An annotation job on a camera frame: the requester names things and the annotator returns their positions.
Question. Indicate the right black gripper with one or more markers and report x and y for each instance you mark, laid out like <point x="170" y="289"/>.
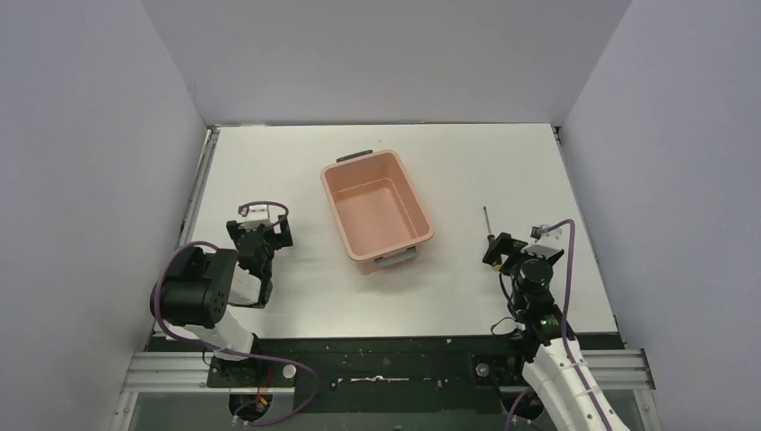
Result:
<point x="505" y="245"/>

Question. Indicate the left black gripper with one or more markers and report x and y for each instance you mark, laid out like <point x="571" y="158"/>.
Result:
<point x="261" y="239"/>

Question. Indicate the black-handled screwdriver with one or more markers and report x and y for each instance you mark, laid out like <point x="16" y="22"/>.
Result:
<point x="488" y="228"/>

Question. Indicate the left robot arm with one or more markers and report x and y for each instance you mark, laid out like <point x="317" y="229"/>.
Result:
<point x="191" y="298"/>

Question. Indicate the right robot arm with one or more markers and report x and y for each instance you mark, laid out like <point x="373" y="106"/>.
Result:
<point x="550" y="356"/>

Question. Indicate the pink plastic bin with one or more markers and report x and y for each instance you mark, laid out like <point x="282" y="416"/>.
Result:
<point x="378" y="211"/>

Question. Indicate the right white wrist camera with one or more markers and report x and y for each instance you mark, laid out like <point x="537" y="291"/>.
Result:
<point x="545" y="242"/>

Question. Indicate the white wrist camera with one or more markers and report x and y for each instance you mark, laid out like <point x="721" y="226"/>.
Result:
<point x="252" y="218"/>
<point x="545" y="242"/>

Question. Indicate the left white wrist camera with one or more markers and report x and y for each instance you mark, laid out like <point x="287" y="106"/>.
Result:
<point x="252" y="218"/>

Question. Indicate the aluminium left side rail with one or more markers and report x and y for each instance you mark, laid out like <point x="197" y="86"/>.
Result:
<point x="199" y="184"/>

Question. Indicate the aluminium rail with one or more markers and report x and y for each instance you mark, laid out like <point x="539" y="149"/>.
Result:
<point x="199" y="184"/>
<point x="188" y="372"/>

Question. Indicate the aluminium front rail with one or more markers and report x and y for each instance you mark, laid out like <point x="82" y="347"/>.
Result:
<point x="188" y="372"/>

